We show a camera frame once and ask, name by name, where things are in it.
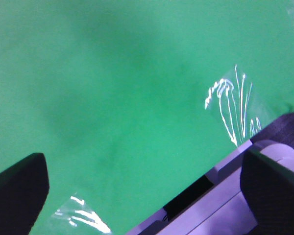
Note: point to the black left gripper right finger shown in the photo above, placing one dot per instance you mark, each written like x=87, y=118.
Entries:
x=268, y=188

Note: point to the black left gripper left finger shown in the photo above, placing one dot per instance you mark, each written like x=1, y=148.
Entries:
x=24, y=187

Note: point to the clear tape patch left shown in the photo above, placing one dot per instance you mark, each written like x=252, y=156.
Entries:
x=75, y=217

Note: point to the clear tape patch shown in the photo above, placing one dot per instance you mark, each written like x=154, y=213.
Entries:
x=236, y=101
x=75, y=217

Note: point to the clear tape patch centre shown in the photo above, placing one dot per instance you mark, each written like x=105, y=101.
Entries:
x=236, y=101

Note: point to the green table cloth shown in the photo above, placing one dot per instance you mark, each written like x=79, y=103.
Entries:
x=112, y=92

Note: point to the white table frame edge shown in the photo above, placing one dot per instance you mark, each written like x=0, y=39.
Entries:
x=222, y=209

